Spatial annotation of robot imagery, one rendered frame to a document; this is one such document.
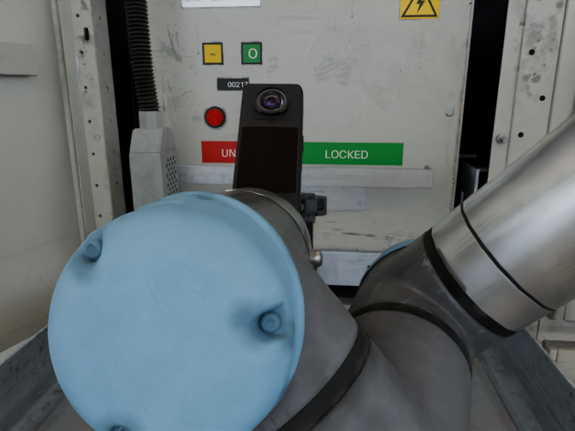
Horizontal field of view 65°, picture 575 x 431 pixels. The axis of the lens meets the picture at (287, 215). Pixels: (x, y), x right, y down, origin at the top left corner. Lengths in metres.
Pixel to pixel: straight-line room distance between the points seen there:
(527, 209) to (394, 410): 0.12
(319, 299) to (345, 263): 0.59
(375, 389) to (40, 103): 0.67
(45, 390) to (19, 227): 0.25
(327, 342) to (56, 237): 0.66
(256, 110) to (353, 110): 0.40
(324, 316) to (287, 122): 0.19
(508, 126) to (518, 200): 0.48
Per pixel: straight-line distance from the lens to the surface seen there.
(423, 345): 0.22
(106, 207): 0.78
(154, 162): 0.66
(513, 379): 0.63
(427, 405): 0.20
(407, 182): 0.69
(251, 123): 0.33
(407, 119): 0.72
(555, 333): 0.84
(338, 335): 0.16
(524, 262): 0.24
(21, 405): 0.59
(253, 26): 0.73
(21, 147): 0.74
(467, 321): 0.26
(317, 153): 0.72
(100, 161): 0.77
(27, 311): 0.78
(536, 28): 0.73
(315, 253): 0.24
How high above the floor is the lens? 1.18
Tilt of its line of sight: 15 degrees down
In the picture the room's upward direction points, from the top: straight up
